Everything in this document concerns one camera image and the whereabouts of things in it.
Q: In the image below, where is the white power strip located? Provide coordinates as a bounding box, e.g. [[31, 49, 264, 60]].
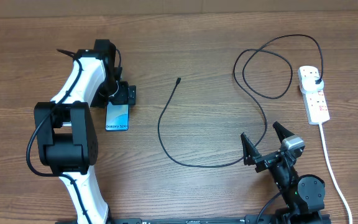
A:
[[298, 65, 330, 125]]

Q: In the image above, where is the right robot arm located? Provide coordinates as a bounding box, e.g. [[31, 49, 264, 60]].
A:
[[241, 121, 331, 224]]

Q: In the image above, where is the white power strip cord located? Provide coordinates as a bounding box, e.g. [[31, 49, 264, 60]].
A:
[[318, 123, 354, 224]]

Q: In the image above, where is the white charger plug adapter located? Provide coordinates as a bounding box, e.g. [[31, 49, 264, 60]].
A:
[[300, 77, 324, 94]]

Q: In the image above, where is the Samsung Galaxy smartphone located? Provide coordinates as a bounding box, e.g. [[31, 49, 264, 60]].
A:
[[105, 103, 129, 131]]

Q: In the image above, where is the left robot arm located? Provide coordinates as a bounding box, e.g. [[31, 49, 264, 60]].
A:
[[26, 39, 136, 223]]

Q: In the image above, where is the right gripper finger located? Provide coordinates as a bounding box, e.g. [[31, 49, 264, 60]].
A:
[[241, 133, 261, 165], [272, 121, 294, 143]]

